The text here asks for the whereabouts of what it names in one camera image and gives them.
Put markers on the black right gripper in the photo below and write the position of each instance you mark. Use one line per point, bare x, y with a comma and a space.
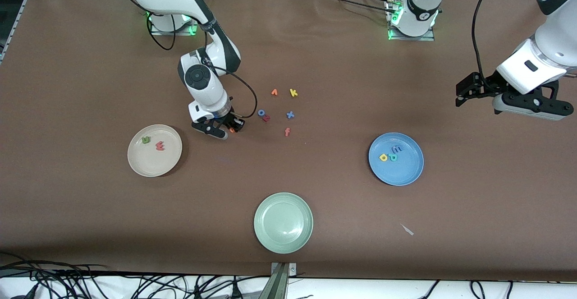
231, 119

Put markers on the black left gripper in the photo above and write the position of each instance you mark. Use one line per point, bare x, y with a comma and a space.
487, 86

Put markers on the red letter w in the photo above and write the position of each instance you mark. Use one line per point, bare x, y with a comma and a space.
159, 145

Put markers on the blue letter m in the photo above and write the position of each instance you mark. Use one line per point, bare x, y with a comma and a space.
396, 148

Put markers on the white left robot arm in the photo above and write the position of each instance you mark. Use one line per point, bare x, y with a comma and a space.
419, 10

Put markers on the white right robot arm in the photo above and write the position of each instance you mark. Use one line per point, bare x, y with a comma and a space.
203, 87

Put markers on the beige plate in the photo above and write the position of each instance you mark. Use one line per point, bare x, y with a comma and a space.
153, 161

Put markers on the green plate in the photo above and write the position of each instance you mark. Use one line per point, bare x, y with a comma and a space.
283, 222

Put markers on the blue plate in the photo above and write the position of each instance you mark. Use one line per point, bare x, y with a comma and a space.
396, 172

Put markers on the small grey tape scrap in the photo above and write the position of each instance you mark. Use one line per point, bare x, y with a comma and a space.
408, 230

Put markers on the brown table cover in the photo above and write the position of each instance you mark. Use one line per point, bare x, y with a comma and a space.
90, 222

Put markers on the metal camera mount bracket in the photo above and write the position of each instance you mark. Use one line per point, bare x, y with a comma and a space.
280, 285

